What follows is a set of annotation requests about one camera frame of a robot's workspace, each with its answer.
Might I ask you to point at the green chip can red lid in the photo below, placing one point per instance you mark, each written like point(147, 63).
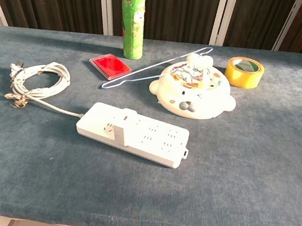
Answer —
point(132, 26)

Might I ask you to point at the white bear-shaped toy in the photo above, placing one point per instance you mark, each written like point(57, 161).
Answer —
point(198, 97)

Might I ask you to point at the blue tablecloth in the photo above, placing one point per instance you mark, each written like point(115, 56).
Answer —
point(139, 195)

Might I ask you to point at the yellow tape roll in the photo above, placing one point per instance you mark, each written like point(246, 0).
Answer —
point(243, 76)

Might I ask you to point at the white power strip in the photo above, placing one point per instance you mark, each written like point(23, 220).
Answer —
point(152, 141)

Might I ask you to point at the red plastic box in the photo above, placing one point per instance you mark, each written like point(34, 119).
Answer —
point(111, 65)

